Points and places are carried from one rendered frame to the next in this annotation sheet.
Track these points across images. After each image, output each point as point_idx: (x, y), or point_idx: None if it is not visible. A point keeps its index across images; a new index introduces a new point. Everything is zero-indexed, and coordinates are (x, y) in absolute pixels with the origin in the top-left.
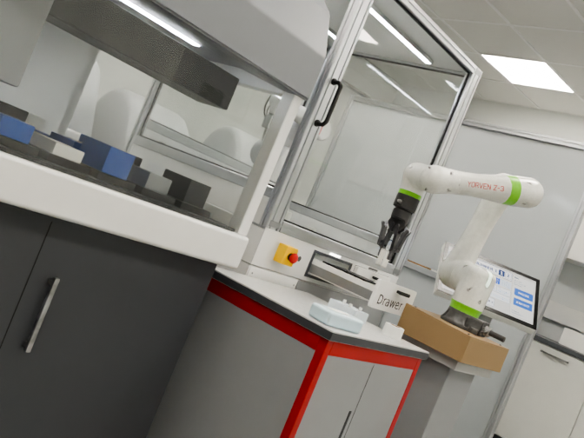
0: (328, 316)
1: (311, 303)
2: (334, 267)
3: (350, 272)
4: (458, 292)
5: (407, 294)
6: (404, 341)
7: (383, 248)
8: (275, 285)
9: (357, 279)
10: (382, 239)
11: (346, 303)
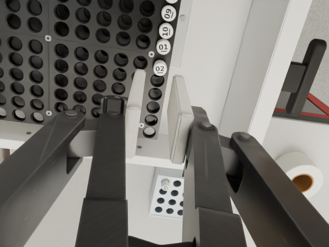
0: None
1: (140, 236)
2: (1, 117)
3: (43, 72)
4: None
5: (316, 74)
6: (318, 140)
7: (135, 150)
8: (41, 224)
9: (141, 163)
10: (64, 159)
11: (168, 177)
